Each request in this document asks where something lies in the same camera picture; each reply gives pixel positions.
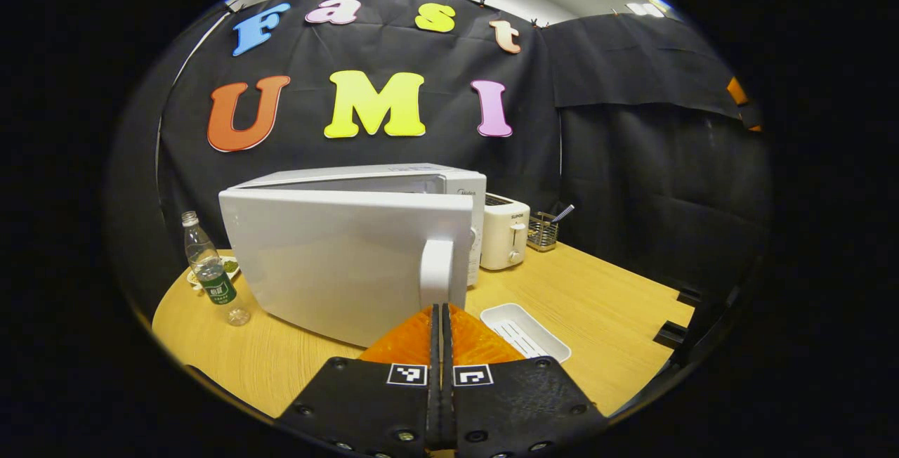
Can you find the clear green label water bottle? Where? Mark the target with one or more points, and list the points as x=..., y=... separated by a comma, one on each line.
x=214, y=279

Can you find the white microwave oven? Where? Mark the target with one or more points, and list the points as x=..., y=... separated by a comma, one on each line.
x=337, y=261

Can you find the white divided plate of beans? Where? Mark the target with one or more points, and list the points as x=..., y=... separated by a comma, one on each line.
x=230, y=266

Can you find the metal spoon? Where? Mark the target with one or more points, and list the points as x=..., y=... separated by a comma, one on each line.
x=564, y=213

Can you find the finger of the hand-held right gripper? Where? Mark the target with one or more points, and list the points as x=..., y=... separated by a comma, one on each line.
x=755, y=128
x=736, y=90

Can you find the small ceiling light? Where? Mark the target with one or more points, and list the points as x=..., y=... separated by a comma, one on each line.
x=645, y=9

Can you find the black backdrop cloth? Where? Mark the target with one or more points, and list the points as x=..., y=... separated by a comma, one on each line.
x=597, y=163

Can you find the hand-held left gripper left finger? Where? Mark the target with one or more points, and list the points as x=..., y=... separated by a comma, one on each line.
x=379, y=402

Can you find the black table edge clamp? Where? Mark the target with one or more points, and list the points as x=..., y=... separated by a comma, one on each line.
x=690, y=296
x=671, y=335

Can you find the small white rectangular tray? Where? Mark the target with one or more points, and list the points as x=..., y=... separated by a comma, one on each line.
x=520, y=328

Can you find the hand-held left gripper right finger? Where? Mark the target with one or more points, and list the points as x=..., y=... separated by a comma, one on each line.
x=513, y=402

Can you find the white toaster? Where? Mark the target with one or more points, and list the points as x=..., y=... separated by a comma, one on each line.
x=502, y=233

